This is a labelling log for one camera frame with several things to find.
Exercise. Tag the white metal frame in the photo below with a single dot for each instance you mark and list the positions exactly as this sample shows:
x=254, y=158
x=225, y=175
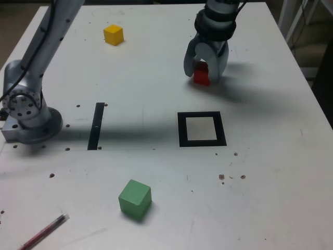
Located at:
x=284, y=10

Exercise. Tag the black tape square outline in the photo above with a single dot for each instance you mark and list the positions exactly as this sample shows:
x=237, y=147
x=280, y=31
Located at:
x=182, y=130

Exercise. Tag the black tape strip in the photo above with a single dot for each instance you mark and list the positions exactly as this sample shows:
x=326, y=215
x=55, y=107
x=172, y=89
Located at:
x=95, y=127

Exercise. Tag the yellow cube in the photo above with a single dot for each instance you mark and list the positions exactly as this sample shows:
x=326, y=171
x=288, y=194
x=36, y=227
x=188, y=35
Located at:
x=113, y=35

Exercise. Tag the green cube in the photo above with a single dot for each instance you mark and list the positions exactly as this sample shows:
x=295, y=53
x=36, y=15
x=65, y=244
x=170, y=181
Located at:
x=134, y=199

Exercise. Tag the red pen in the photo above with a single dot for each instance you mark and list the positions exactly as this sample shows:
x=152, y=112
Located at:
x=43, y=231

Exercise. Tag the red cube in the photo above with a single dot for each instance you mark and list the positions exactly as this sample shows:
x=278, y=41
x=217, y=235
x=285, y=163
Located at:
x=200, y=76

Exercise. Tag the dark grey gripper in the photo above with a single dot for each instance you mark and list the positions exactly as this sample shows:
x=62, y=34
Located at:
x=217, y=45

